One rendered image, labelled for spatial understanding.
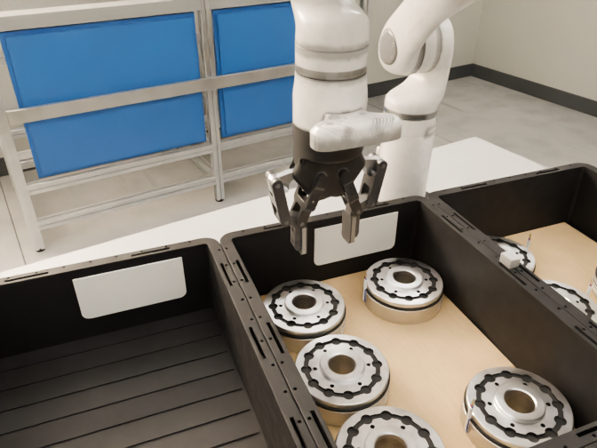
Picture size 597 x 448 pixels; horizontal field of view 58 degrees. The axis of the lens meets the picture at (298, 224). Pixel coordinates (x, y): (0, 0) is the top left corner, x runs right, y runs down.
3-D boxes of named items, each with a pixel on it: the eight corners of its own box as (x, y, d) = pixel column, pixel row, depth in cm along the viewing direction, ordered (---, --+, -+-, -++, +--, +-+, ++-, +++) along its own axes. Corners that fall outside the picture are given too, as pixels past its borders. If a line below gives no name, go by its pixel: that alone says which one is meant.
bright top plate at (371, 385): (282, 351, 61) (282, 347, 60) (362, 329, 64) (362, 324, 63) (316, 420, 53) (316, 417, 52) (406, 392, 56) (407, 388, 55)
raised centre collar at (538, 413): (483, 390, 55) (484, 386, 55) (525, 381, 56) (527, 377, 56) (511, 430, 51) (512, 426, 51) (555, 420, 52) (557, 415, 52)
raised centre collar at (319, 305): (278, 297, 68) (278, 293, 68) (314, 288, 69) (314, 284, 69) (292, 322, 64) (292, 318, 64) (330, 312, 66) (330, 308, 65)
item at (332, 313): (252, 292, 69) (252, 289, 69) (324, 276, 73) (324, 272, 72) (279, 345, 61) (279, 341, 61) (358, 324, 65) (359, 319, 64)
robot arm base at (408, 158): (365, 193, 104) (373, 108, 95) (402, 181, 108) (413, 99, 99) (396, 214, 97) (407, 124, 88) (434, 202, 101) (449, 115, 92)
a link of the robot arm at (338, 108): (317, 156, 48) (319, 88, 45) (274, 114, 57) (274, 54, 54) (405, 140, 51) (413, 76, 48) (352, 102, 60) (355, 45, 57)
